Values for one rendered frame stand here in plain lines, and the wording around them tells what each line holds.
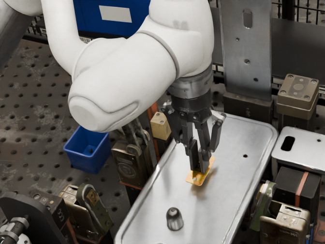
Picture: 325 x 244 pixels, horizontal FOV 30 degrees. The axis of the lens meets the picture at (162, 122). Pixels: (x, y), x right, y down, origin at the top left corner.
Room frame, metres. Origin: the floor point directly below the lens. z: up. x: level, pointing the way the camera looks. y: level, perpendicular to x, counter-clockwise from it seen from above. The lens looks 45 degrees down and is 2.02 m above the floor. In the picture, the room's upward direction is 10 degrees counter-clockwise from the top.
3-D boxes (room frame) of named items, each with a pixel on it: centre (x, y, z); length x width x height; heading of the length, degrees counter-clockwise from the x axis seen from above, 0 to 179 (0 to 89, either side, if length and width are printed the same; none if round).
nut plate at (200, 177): (0.82, -0.06, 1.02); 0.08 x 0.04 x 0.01; 147
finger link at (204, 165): (0.82, -0.07, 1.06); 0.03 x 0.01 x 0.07; 147
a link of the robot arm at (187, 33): (0.82, -0.05, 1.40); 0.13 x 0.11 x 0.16; 132
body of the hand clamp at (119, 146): (0.91, 0.08, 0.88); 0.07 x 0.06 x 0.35; 57
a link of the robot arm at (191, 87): (0.83, -0.06, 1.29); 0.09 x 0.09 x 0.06
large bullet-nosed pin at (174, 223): (0.71, 0.01, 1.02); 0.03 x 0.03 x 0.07
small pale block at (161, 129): (0.95, 0.00, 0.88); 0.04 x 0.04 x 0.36; 57
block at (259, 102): (1.03, -0.21, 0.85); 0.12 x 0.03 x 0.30; 57
